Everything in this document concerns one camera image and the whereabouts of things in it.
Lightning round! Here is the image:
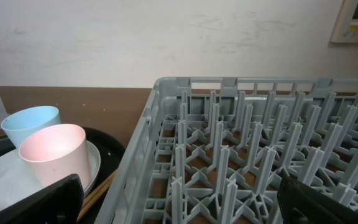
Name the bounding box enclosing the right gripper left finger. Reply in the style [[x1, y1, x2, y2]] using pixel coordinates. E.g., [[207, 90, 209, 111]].
[[0, 174, 84, 224]]

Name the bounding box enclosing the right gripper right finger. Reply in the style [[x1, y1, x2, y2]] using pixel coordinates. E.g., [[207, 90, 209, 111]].
[[277, 171, 358, 224]]

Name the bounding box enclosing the pink plastic cup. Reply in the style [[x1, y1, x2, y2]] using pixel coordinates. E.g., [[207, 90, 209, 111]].
[[19, 124, 91, 189]]

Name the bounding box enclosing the blue plastic cup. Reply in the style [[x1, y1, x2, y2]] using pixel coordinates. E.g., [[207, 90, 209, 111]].
[[1, 106, 61, 149]]

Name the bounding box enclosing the grey dishwasher rack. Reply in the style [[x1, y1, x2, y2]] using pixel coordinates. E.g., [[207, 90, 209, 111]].
[[96, 77, 358, 223]]

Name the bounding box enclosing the wooden chopstick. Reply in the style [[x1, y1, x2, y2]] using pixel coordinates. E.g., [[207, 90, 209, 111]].
[[76, 180, 112, 223], [77, 170, 117, 221]]

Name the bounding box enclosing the light grey plate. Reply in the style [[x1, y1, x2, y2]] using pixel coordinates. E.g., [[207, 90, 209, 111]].
[[0, 139, 101, 220]]

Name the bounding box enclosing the round black serving tray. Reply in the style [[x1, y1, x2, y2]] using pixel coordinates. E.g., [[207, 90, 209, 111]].
[[0, 126, 126, 224]]

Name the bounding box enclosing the wall mounted control panel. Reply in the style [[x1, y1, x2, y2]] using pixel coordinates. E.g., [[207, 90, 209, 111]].
[[331, 0, 358, 44]]

